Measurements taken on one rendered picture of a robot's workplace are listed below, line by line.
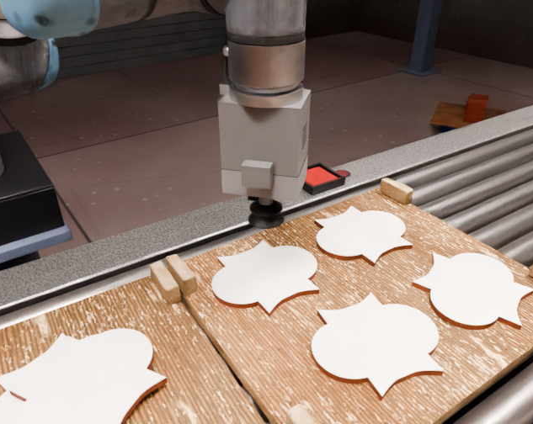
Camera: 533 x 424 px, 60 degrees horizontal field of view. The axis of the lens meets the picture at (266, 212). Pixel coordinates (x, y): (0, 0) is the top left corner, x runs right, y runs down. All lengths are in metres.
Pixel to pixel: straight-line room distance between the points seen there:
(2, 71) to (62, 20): 0.47
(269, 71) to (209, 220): 0.37
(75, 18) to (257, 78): 0.16
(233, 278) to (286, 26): 0.31
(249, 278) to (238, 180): 0.15
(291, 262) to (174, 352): 0.19
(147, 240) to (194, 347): 0.25
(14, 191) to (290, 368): 0.55
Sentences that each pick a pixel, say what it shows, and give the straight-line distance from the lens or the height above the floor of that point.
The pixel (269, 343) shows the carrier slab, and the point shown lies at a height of 0.94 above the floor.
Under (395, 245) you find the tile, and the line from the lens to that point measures 0.67.
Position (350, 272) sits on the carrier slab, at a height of 0.94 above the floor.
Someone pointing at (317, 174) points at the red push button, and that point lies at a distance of 0.87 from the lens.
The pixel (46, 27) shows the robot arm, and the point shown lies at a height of 1.26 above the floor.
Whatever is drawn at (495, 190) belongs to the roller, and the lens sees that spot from 0.95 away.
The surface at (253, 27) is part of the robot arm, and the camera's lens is 0.43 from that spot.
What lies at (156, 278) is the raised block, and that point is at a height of 0.96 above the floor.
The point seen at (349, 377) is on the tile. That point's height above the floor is 0.94.
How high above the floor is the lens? 1.32
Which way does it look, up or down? 32 degrees down
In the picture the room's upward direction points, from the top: straight up
